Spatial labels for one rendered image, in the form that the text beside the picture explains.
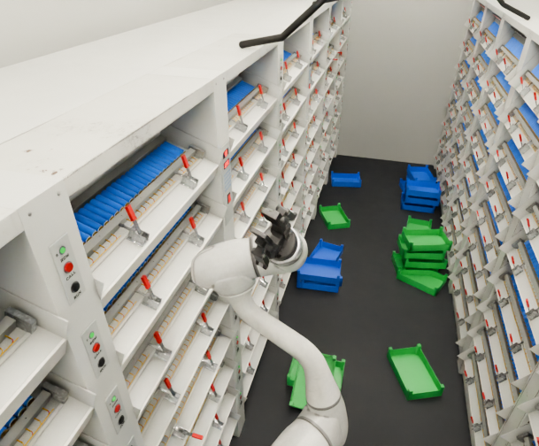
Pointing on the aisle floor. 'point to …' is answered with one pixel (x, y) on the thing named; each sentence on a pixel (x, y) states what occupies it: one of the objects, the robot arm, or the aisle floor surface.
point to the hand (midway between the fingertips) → (266, 226)
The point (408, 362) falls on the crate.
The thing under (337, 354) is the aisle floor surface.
